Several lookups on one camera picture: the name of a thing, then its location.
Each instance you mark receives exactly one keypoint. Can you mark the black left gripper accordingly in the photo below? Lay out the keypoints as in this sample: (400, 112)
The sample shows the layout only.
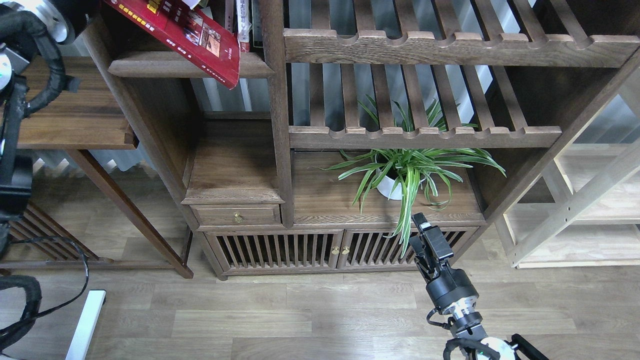
(64, 19)

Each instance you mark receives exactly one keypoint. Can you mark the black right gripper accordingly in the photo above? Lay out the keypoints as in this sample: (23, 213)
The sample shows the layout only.
(450, 290)

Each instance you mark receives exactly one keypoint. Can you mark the red cover book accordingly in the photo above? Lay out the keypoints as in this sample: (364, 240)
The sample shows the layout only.
(190, 33)

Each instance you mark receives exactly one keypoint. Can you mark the white thick book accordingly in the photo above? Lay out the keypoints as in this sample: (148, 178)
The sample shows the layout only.
(191, 3)

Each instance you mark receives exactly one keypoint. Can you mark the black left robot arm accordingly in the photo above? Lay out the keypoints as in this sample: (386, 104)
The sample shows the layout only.
(30, 28)

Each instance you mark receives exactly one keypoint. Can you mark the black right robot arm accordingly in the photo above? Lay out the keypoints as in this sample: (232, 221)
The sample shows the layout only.
(470, 337)

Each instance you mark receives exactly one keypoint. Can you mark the light wooden shelf unit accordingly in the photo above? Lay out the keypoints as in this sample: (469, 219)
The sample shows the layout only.
(585, 210)

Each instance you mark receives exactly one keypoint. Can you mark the white plant pot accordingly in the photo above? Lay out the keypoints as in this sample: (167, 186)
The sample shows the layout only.
(385, 187)

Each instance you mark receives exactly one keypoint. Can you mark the green spider plant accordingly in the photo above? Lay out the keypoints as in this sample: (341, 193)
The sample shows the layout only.
(407, 165)

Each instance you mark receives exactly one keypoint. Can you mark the dark wooden side table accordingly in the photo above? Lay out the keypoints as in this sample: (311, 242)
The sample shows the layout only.
(77, 123)

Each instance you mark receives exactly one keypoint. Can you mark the white red upright book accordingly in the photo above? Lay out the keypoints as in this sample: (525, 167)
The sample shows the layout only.
(243, 24)

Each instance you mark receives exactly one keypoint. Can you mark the dark wooden bookshelf cabinet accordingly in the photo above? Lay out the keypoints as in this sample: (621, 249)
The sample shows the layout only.
(377, 109)

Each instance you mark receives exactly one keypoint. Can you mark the dark green upright book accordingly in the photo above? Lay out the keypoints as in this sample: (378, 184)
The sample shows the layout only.
(256, 32)

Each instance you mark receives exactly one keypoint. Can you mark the brass drawer knob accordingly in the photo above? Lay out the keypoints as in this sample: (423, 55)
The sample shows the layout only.
(238, 218)

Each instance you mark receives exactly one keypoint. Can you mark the white flat bar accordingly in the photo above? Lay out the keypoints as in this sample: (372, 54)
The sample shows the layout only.
(87, 322)

